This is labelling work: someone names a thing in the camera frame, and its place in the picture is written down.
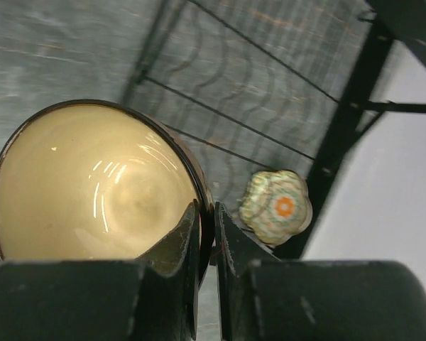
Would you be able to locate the brown patterned bowl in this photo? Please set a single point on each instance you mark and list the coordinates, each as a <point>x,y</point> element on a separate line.
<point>89,179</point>

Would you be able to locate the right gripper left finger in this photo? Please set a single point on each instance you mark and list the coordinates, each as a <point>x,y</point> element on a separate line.
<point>153,297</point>

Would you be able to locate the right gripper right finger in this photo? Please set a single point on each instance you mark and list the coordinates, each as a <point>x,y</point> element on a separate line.
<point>264,298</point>

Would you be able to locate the small floral patterned dish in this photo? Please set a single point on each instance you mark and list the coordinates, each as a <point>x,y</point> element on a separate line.
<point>276,206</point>

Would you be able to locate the black wire dish rack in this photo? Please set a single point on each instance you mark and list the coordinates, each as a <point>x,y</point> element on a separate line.
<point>320,88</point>

